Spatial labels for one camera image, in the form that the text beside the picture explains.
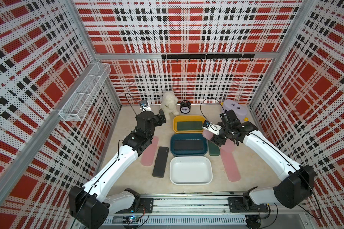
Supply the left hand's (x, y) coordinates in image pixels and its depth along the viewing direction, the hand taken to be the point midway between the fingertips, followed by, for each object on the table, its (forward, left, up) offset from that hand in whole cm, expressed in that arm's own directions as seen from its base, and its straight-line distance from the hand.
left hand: (156, 111), depth 76 cm
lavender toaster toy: (+20, -58, -21) cm, 65 cm away
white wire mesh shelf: (+14, +52, -7) cm, 55 cm away
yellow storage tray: (+19, -16, -29) cm, 38 cm away
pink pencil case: (-14, +8, -30) cm, 34 cm away
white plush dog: (+20, -4, -15) cm, 26 cm away
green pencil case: (-9, -35, -30) cm, 47 cm away
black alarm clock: (+26, -17, -24) cm, 40 cm away
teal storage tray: (+1, -13, -28) cm, 31 cm away
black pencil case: (-20, 0, -31) cm, 36 cm away
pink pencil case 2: (-21, -45, -31) cm, 58 cm away
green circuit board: (-46, +11, -29) cm, 56 cm away
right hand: (-7, -34, -12) cm, 37 cm away
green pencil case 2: (+15, -20, -34) cm, 42 cm away
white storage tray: (-21, -21, -31) cm, 43 cm away
